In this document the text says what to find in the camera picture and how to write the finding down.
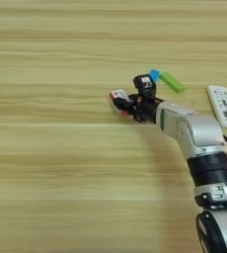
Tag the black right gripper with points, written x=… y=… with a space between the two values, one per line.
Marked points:
x=146 y=108

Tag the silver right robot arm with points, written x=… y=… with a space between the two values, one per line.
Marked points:
x=191 y=131

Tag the blue rectangular block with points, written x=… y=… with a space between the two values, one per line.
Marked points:
x=155 y=75

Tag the green rectangular block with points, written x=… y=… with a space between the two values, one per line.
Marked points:
x=172 y=82

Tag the white remote control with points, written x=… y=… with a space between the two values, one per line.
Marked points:
x=224 y=105

